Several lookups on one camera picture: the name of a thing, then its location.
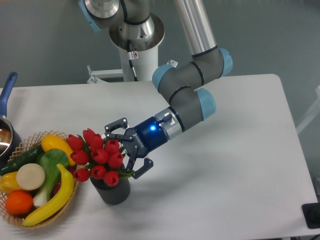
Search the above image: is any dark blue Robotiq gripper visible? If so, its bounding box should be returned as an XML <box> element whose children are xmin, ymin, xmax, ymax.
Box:
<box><xmin>103</xmin><ymin>116</ymin><xmax>168</xmax><ymax>180</ymax></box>

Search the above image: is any red tulip bouquet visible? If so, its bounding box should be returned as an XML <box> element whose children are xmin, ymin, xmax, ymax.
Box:
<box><xmin>66</xmin><ymin>128</ymin><xmax>133</xmax><ymax>187</ymax></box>

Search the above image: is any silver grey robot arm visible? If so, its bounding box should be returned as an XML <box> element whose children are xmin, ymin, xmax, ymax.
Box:
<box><xmin>78</xmin><ymin>0</ymin><xmax>233</xmax><ymax>179</ymax></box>

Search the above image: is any dark grey ribbed vase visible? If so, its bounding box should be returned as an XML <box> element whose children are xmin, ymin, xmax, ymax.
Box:
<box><xmin>90</xmin><ymin>166</ymin><xmax>131</xmax><ymax>205</ymax></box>

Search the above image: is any red fruit in basket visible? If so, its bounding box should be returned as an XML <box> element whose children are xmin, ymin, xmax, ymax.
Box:
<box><xmin>51</xmin><ymin>166</ymin><xmax>76</xmax><ymax>197</ymax></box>

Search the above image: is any yellow banana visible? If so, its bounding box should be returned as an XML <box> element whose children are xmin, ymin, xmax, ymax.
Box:
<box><xmin>22</xmin><ymin>163</ymin><xmax>75</xmax><ymax>227</ymax></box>

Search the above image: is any yellow lemon squash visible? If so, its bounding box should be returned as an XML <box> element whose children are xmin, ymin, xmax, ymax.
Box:
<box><xmin>41</xmin><ymin>134</ymin><xmax>76</xmax><ymax>166</ymax></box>

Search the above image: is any green bok choy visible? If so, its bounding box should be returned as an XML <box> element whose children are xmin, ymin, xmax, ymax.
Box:
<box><xmin>33</xmin><ymin>148</ymin><xmax>69</xmax><ymax>208</ymax></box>

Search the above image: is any woven wicker basket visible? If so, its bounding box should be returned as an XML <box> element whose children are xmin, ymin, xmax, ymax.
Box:
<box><xmin>0</xmin><ymin>130</ymin><xmax>79</xmax><ymax>230</ymax></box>

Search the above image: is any green cucumber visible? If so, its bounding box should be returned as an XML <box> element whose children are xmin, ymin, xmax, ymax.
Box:
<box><xmin>0</xmin><ymin>145</ymin><xmax>44</xmax><ymax>176</ymax></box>

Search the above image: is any beige round disc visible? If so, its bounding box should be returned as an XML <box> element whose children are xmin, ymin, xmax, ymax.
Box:
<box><xmin>16</xmin><ymin>163</ymin><xmax>46</xmax><ymax>191</ymax></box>

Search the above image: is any orange fruit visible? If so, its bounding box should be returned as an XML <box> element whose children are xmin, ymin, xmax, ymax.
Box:
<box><xmin>5</xmin><ymin>190</ymin><xmax>34</xmax><ymax>215</ymax></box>

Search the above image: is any yellow bell pepper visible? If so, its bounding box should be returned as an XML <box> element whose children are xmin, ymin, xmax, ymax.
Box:
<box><xmin>0</xmin><ymin>171</ymin><xmax>23</xmax><ymax>194</ymax></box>

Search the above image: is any black device at edge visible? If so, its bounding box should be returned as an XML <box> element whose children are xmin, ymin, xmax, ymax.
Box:
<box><xmin>301</xmin><ymin>202</ymin><xmax>320</xmax><ymax>229</ymax></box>

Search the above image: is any white clamp bracket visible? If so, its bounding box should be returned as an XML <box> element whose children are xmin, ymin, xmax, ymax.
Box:
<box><xmin>87</xmin><ymin>65</ymin><xmax>124</xmax><ymax>84</ymax></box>

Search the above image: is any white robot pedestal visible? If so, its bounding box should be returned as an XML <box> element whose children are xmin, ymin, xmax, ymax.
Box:
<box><xmin>118</xmin><ymin>46</ymin><xmax>158</xmax><ymax>82</ymax></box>

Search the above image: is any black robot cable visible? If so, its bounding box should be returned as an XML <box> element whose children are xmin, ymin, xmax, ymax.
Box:
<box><xmin>126</xmin><ymin>39</ymin><xmax>139</xmax><ymax>82</ymax></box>

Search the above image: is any blue handled saucepan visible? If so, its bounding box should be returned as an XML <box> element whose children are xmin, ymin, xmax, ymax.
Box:
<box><xmin>0</xmin><ymin>71</ymin><xmax>21</xmax><ymax>168</ymax></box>

